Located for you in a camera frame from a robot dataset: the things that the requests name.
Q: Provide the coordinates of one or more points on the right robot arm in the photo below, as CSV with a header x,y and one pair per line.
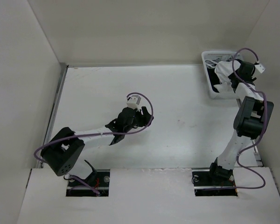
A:
x,y
250,123

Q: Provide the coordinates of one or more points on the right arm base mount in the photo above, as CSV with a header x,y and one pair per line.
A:
x,y
205,185

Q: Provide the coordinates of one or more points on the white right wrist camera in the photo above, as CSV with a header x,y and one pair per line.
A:
x,y
259,67

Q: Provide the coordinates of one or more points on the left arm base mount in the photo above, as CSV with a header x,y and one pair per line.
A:
x,y
100,182

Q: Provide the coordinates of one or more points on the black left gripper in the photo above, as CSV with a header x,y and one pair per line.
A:
x,y
144,118

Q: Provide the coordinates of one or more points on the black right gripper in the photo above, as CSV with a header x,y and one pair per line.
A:
x,y
252,78

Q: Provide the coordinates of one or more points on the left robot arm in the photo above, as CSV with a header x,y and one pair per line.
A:
x,y
63,155

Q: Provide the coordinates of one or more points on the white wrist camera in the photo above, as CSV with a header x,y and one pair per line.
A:
x,y
259,67
133,102

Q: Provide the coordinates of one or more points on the white tank top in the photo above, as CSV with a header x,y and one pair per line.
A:
x,y
224,68

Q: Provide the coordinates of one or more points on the grey tank top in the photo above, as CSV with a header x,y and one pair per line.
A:
x,y
212,60

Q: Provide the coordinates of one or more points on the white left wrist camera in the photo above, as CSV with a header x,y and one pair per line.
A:
x,y
133,102

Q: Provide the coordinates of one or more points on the white plastic laundry basket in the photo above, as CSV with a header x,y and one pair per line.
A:
x,y
241,90

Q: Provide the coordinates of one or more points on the black tank top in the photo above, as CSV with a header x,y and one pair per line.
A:
x,y
218,84

